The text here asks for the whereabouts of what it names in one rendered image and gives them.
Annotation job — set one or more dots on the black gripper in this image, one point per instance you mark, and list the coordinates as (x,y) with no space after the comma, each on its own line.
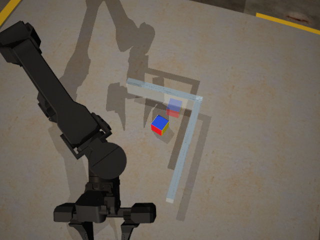
(139,213)

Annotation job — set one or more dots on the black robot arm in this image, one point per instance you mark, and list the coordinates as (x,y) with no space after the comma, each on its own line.
(79,127)

